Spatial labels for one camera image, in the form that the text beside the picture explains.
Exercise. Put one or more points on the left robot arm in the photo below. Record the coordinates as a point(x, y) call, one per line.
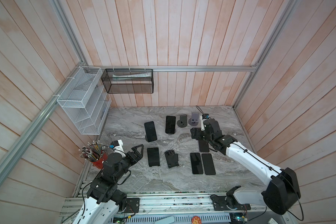
point(103, 199)

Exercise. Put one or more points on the green phone back centre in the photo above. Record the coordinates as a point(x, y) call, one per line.
point(170, 124)

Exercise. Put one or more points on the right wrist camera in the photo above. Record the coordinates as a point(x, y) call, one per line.
point(205, 122)

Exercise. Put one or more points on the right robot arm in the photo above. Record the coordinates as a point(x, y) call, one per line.
point(281, 185)

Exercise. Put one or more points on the grey round stand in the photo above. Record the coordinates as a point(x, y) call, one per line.
point(183, 121)

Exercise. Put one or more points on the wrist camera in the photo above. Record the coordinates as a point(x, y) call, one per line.
point(117, 147)
point(205, 122)

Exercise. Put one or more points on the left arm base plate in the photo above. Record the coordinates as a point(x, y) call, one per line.
point(130, 205)

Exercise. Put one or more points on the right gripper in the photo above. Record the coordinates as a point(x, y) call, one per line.
point(198, 130)

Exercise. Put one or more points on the purple phone stand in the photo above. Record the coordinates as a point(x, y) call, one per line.
point(194, 119)

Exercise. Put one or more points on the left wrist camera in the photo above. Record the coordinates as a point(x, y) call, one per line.
point(117, 147)

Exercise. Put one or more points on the bundle of pencils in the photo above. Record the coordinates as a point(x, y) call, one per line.
point(92, 152)

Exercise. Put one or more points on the aluminium rail front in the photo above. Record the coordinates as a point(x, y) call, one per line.
point(163, 202)

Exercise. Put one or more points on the white wire mesh shelf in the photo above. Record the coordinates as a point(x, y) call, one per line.
point(85, 101)

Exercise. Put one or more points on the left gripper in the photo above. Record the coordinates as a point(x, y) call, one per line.
point(130, 154)

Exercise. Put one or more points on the black phone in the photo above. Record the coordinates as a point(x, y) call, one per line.
point(153, 156)
point(196, 163)

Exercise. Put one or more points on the red pencil cup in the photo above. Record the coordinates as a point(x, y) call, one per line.
point(99, 163)

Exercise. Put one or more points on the black stand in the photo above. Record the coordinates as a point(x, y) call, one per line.
point(171, 158)

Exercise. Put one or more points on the black mesh basket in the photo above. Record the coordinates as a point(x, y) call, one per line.
point(128, 81)

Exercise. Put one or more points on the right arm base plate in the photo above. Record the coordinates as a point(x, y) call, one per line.
point(227, 203)

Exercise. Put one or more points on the blue phone back left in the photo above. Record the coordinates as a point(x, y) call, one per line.
point(150, 131)

